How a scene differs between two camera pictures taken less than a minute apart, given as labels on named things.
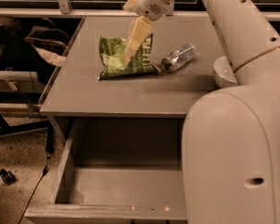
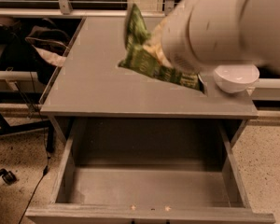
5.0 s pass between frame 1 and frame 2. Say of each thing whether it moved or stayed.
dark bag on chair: stayed
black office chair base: stayed
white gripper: moved
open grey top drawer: stayed
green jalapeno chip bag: moved
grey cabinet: stayed
